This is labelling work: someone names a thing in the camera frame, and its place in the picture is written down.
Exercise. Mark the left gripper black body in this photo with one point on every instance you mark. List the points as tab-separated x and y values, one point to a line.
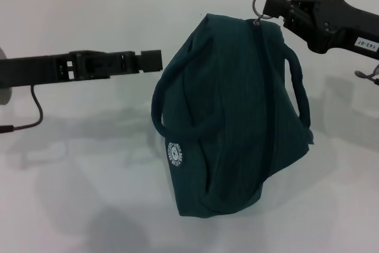
29	69

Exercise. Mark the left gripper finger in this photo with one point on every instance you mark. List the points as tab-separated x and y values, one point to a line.
109	56
148	61

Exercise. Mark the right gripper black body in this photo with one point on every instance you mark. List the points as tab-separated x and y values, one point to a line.
346	28

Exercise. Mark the dark teal lunch bag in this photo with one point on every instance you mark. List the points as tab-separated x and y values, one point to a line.
231	122

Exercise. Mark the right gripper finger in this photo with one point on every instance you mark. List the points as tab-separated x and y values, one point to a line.
299	26
278	5

